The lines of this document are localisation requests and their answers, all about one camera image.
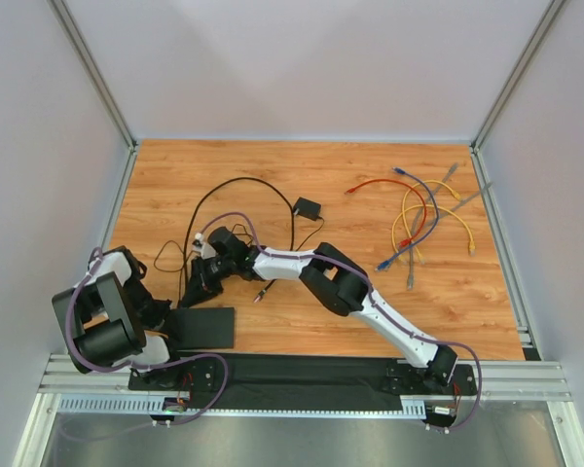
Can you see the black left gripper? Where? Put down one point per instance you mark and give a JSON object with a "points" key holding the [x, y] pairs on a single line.
{"points": [[159, 314]]}

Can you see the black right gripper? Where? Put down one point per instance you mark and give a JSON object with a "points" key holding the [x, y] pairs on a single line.
{"points": [[204, 271]]}

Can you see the black network switch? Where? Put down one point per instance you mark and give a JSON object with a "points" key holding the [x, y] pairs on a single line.
{"points": [[202, 328]]}

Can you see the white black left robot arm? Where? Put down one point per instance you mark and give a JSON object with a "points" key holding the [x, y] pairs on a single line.
{"points": [[109, 320]]}

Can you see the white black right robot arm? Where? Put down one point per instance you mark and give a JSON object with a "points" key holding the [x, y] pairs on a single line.
{"points": [[338, 283]]}

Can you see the black power adapter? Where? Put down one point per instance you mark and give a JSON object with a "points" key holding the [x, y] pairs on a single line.
{"points": [[307, 208]]}

